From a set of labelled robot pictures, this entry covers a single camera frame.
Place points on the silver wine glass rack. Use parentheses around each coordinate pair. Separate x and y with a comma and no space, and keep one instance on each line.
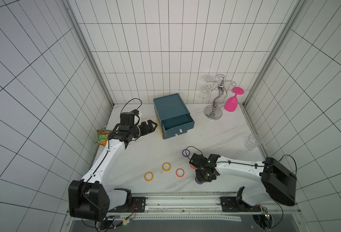
(213,111)

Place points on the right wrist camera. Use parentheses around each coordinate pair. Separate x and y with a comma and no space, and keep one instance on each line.
(199,161)

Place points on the orange tape roll right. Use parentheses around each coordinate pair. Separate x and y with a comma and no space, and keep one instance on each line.
(166,166)

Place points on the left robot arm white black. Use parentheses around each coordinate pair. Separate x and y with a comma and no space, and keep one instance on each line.
(90,198)

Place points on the clear hanging wine glass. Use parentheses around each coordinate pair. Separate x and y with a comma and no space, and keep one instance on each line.
(207,88)

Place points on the green snack bag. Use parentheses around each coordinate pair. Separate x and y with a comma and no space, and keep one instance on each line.
(102,136)

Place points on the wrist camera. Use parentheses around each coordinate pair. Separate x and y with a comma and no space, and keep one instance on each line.
(131,118)
(199,161)

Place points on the teal three-drawer cabinet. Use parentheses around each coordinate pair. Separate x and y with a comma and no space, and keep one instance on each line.
(173,116)

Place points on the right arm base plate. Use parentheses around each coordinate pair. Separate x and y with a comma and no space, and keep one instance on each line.
(231,205)

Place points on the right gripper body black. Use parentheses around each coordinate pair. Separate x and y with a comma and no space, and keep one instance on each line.
(201,175)

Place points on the orange tape roll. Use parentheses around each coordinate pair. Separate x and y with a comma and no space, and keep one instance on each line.
(149,176)
(166,166)

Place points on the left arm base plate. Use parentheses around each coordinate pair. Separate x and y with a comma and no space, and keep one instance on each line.
(136,204)

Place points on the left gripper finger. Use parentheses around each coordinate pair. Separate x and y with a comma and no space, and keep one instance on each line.
(151,124)
(147,131)

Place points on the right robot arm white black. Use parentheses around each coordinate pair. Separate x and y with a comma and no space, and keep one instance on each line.
(273,181)

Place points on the orange tape roll left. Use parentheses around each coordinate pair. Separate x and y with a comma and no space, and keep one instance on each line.
(149,176)

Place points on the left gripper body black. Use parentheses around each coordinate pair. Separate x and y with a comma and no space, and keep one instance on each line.
(143,127)

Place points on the aluminium mounting rail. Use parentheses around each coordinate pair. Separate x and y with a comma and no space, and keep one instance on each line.
(191,206)

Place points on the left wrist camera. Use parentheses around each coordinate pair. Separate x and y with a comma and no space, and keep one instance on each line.
(131,118)

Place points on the clear glass cup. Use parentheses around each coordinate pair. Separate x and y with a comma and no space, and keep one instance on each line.
(253,141)

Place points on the pink plastic wine glass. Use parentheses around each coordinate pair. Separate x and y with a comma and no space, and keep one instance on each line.
(232,103)

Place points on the circuit board with cables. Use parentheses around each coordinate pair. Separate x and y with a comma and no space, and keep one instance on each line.
(263,221)

